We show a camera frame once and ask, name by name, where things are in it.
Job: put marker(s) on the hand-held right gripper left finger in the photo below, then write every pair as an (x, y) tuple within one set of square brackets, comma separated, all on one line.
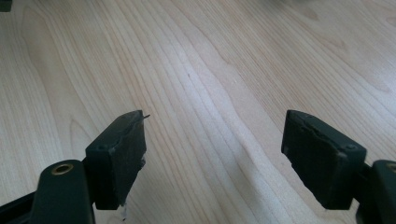
[(116, 161)]

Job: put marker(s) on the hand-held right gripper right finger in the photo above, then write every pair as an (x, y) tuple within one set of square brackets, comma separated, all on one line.
[(320, 161)]

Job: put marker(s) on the dark object at table edge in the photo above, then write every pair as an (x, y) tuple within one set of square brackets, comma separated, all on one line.
[(5, 5)]

